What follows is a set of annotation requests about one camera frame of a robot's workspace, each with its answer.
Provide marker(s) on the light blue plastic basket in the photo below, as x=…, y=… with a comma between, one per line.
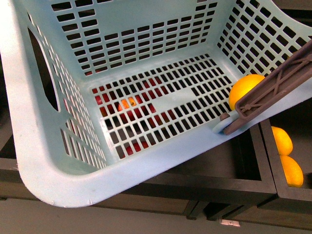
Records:
x=212, y=43

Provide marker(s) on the yellow lemon lower crate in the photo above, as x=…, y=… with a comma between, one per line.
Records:
x=292, y=171

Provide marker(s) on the white label tag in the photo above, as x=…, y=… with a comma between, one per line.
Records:
x=230, y=223

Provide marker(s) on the brown basket handle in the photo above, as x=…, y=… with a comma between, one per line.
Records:
x=285, y=78

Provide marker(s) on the red apples under basket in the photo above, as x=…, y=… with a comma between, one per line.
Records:
x=139, y=114

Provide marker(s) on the yellow lemon upper crate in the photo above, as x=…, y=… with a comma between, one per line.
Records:
x=283, y=141

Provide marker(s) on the dark wooden lemon crate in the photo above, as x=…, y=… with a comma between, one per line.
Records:
x=291, y=206

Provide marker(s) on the yellow lemon crate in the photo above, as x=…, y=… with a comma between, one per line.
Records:
x=283, y=141
x=292, y=171

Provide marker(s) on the yellow lemon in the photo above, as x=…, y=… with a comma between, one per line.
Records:
x=242, y=87

